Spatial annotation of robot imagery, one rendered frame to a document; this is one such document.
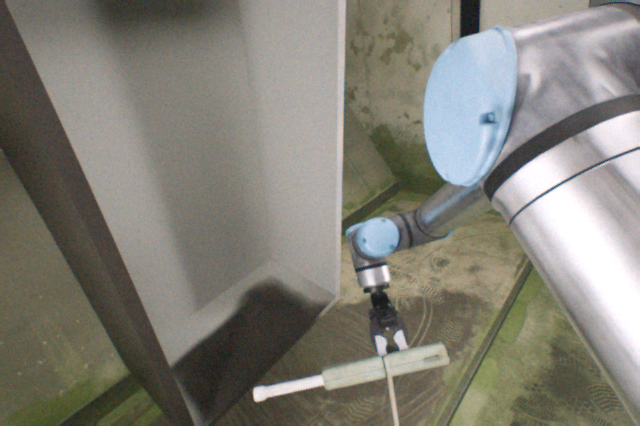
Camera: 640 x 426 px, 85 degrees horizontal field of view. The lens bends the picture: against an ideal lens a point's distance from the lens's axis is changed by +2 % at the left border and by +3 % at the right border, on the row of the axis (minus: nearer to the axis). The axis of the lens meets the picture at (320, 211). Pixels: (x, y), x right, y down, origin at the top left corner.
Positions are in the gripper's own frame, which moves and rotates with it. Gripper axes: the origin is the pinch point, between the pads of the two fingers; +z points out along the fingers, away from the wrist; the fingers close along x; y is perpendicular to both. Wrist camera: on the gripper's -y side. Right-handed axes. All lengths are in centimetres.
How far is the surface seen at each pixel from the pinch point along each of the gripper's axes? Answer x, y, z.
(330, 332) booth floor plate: 21, 77, 0
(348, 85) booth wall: -31, 156, -170
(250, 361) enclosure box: 40.6, 12.0, -6.5
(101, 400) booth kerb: 116, 51, 1
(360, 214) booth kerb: -14, 154, -65
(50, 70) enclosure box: 53, -38, -75
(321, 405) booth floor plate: 28, 48, 21
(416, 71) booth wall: -72, 120, -146
